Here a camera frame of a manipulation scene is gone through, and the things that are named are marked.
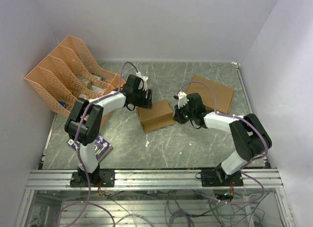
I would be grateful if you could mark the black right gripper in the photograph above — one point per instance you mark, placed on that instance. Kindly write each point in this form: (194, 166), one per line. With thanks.
(177, 116)

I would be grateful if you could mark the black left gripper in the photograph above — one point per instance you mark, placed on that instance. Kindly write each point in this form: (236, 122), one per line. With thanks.
(146, 103)

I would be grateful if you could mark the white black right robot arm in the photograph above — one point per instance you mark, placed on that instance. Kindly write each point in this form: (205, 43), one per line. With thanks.
(250, 139)

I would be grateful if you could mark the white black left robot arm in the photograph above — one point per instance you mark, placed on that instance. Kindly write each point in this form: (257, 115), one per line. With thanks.
(84, 122)

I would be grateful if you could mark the purple book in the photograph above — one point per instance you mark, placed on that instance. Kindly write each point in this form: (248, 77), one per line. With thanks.
(98, 149)

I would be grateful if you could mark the pink plastic desk organizer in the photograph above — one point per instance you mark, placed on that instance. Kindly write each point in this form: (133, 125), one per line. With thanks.
(69, 71)

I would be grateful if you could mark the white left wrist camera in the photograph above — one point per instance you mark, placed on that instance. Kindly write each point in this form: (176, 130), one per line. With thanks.
(143, 87)

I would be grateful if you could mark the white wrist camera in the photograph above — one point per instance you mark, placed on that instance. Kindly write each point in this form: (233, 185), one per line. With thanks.
(143, 87)
(182, 99)

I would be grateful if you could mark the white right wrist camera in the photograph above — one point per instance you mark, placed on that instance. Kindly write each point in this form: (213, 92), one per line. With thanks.
(182, 99)

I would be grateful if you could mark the aluminium frame rail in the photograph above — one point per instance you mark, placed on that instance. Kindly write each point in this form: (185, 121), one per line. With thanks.
(59, 180)

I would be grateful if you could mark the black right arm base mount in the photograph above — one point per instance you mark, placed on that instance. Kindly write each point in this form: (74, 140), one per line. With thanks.
(212, 178)

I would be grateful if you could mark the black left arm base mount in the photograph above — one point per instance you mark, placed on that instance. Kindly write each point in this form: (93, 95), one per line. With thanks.
(101, 177)

